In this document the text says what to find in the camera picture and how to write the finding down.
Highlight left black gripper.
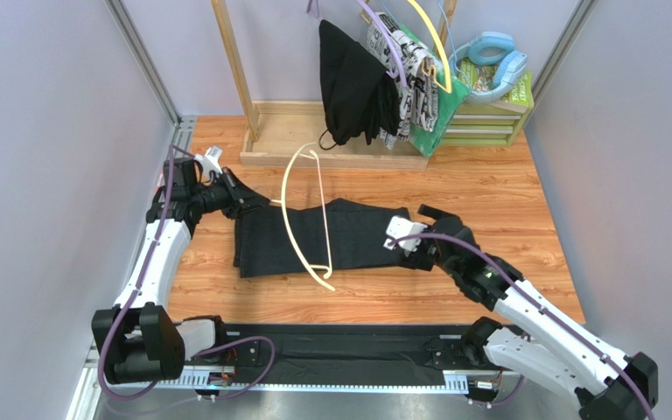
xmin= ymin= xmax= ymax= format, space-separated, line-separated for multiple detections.
xmin=192 ymin=167 xmax=272 ymax=220

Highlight black denim trousers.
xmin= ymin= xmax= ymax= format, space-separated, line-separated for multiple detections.
xmin=234 ymin=199 xmax=410 ymax=278

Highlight cream plastic hanger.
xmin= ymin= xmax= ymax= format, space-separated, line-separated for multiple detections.
xmin=274 ymin=143 xmax=336 ymax=292

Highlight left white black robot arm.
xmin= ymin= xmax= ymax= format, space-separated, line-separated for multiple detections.
xmin=91 ymin=156 xmax=270 ymax=385

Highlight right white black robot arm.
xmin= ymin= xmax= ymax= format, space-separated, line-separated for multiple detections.
xmin=385 ymin=206 xmax=658 ymax=419

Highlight yellow plastic hanger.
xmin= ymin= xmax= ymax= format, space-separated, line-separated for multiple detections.
xmin=405 ymin=0 xmax=452 ymax=95

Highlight purple plastic hanger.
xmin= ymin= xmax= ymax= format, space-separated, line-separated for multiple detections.
xmin=306 ymin=0 xmax=410 ymax=90

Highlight wooden clothes rack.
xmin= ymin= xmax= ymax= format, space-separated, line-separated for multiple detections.
xmin=211 ymin=1 xmax=429 ymax=171

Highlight green wooden drawer box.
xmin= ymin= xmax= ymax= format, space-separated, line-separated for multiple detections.
xmin=441 ymin=102 xmax=533 ymax=147

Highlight green tote bag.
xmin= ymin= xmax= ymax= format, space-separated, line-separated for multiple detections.
xmin=400 ymin=24 xmax=468 ymax=158

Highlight black hanging garment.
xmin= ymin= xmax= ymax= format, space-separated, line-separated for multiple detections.
xmin=318 ymin=20 xmax=401 ymax=146

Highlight black white patterned garment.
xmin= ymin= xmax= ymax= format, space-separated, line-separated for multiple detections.
xmin=366 ymin=12 xmax=439 ymax=150

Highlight green book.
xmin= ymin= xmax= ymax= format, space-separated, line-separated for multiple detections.
xmin=458 ymin=58 xmax=534 ymax=114

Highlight black cloth strip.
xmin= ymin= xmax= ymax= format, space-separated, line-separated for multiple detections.
xmin=184 ymin=323 xmax=582 ymax=387

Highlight light blue headphones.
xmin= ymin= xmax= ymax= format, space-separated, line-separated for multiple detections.
xmin=449 ymin=31 xmax=528 ymax=104

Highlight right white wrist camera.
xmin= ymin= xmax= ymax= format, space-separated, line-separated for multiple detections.
xmin=383 ymin=216 xmax=428 ymax=253

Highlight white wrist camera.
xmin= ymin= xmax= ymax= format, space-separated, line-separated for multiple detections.
xmin=383 ymin=216 xmax=428 ymax=253
xmin=193 ymin=145 xmax=223 ymax=179

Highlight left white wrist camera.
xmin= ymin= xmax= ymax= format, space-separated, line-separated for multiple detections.
xmin=193 ymin=145 xmax=223 ymax=179

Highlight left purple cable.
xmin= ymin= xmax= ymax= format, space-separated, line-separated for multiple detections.
xmin=96 ymin=143 xmax=276 ymax=403

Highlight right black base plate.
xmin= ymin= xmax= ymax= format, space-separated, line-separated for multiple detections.
xmin=423 ymin=335 xmax=507 ymax=371

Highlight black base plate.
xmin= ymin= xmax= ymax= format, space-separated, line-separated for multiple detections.
xmin=423 ymin=335 xmax=507 ymax=371
xmin=190 ymin=337 xmax=262 ymax=368

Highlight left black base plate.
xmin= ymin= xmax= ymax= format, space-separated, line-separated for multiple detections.
xmin=190 ymin=337 xmax=262 ymax=368

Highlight aluminium frame rail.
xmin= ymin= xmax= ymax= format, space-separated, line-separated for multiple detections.
xmin=84 ymin=328 xmax=613 ymax=391

